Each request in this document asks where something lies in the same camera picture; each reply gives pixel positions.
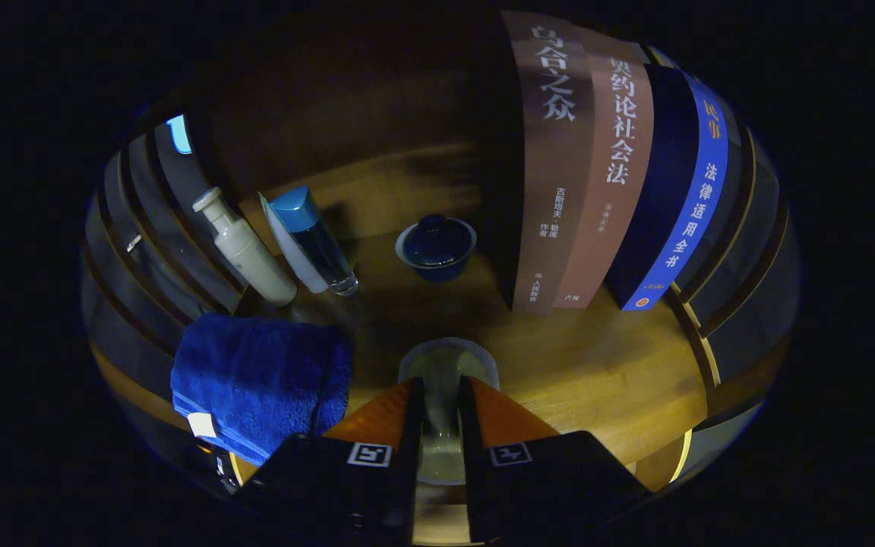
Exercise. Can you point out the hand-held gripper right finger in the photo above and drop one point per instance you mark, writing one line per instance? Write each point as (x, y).
(469, 456)

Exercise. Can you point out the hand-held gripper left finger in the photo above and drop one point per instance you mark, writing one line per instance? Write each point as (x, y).
(411, 456)

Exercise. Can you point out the yellow brush with white pad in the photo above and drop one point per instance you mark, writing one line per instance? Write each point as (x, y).
(441, 365)

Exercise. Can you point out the wooden countertop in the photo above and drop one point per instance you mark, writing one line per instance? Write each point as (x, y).
(597, 380)

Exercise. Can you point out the wooden cabinet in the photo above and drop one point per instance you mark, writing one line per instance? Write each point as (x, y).
(331, 99)

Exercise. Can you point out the folded blue towel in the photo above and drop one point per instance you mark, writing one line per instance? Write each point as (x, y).
(255, 372)

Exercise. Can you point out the blue lidded teacup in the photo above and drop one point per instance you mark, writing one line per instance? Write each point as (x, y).
(436, 247)

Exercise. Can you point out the white green tube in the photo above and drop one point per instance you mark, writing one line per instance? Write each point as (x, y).
(293, 258)

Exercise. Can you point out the teal capped bottle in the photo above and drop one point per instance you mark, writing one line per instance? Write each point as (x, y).
(320, 243)

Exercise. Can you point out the white pump bottle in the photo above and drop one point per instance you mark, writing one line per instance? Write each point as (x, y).
(251, 254)

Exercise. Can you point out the dark brown book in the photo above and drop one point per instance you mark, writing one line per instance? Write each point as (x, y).
(551, 190)

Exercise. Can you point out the reddish brown book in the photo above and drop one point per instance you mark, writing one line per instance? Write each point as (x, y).
(612, 190)

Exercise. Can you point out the blue book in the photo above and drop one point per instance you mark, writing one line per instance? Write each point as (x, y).
(680, 205)

